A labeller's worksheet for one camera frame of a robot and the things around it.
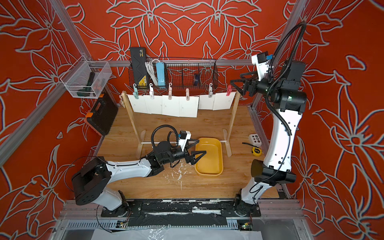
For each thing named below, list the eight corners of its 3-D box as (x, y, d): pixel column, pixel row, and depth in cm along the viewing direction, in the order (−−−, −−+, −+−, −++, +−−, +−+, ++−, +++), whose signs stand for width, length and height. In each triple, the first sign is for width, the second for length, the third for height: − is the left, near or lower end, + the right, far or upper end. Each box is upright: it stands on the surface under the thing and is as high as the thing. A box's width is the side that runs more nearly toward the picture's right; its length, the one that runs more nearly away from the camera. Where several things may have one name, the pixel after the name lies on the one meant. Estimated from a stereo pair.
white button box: (250, 146, 98) (251, 144, 95) (246, 136, 103) (248, 133, 101) (259, 146, 98) (261, 144, 95) (256, 136, 103) (258, 133, 101)
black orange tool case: (98, 137, 104) (83, 120, 89) (111, 108, 122) (101, 90, 107) (108, 137, 104) (95, 120, 89) (120, 108, 122) (111, 90, 107)
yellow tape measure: (253, 156, 93) (254, 154, 91) (250, 149, 97) (252, 147, 95) (261, 156, 93) (263, 154, 91) (259, 149, 97) (260, 147, 95)
